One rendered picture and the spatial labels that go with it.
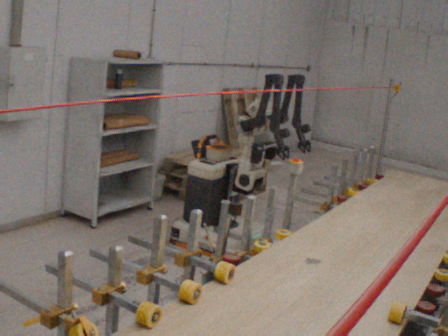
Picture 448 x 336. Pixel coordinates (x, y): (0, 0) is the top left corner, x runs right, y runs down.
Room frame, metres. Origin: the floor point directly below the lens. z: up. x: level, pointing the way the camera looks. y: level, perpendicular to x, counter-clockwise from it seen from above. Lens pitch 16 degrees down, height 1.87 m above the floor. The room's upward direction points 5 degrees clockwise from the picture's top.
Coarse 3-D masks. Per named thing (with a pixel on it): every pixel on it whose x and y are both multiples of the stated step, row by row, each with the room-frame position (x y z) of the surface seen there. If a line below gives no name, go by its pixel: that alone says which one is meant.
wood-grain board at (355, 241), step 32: (384, 192) 3.87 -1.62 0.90; (416, 192) 3.98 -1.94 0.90; (320, 224) 2.98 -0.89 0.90; (352, 224) 3.03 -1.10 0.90; (384, 224) 3.08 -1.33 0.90; (416, 224) 3.14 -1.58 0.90; (256, 256) 2.43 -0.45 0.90; (288, 256) 2.46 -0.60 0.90; (320, 256) 2.48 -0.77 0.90; (352, 256) 2.51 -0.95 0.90; (384, 256) 2.54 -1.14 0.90; (416, 256) 2.58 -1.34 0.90; (224, 288) 2.06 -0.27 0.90; (256, 288) 2.08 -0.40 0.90; (288, 288) 2.10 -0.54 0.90; (320, 288) 2.11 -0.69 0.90; (352, 288) 2.13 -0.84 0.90; (416, 288) 2.17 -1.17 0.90; (160, 320) 1.75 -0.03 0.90; (192, 320) 1.77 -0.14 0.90; (224, 320) 1.79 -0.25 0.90; (256, 320) 1.80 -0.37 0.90; (288, 320) 1.81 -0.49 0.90; (320, 320) 1.83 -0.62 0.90; (384, 320) 1.85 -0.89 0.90
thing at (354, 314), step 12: (444, 204) 0.45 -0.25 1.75; (432, 216) 0.41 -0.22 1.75; (420, 228) 0.37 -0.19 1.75; (408, 240) 0.34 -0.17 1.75; (420, 240) 0.35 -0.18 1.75; (408, 252) 0.32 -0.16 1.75; (396, 264) 0.30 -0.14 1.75; (384, 276) 0.28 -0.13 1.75; (372, 288) 0.26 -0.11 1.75; (384, 288) 0.27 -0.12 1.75; (360, 300) 0.24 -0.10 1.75; (372, 300) 0.25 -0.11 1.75; (348, 312) 0.23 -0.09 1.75; (360, 312) 0.23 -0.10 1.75; (336, 324) 0.22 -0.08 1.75; (348, 324) 0.22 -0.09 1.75
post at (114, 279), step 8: (112, 248) 1.84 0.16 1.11; (120, 248) 1.85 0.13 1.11; (112, 256) 1.84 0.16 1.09; (120, 256) 1.85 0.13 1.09; (112, 264) 1.84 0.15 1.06; (120, 264) 1.85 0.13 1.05; (112, 272) 1.84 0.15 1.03; (120, 272) 1.85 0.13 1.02; (112, 280) 1.84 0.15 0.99; (120, 280) 1.86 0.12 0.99; (112, 304) 1.83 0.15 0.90; (112, 312) 1.83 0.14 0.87; (112, 320) 1.83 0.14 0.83; (112, 328) 1.83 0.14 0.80
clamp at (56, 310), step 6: (54, 306) 1.63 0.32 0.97; (72, 306) 1.65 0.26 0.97; (42, 312) 1.58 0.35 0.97; (54, 312) 1.59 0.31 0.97; (60, 312) 1.60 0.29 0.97; (66, 312) 1.62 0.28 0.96; (42, 318) 1.58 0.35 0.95; (48, 318) 1.57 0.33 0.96; (54, 318) 1.58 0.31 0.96; (42, 324) 1.58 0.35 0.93; (48, 324) 1.57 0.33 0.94; (54, 324) 1.58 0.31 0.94
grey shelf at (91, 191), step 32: (96, 64) 5.06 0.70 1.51; (128, 64) 5.95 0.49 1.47; (160, 64) 5.77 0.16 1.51; (96, 96) 5.04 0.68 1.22; (128, 96) 5.98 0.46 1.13; (96, 128) 5.03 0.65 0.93; (128, 128) 5.37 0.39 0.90; (64, 160) 5.25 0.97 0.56; (96, 160) 5.01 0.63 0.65; (64, 192) 5.23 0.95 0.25; (96, 192) 5.01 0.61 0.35; (128, 192) 5.83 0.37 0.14; (96, 224) 5.03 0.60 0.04
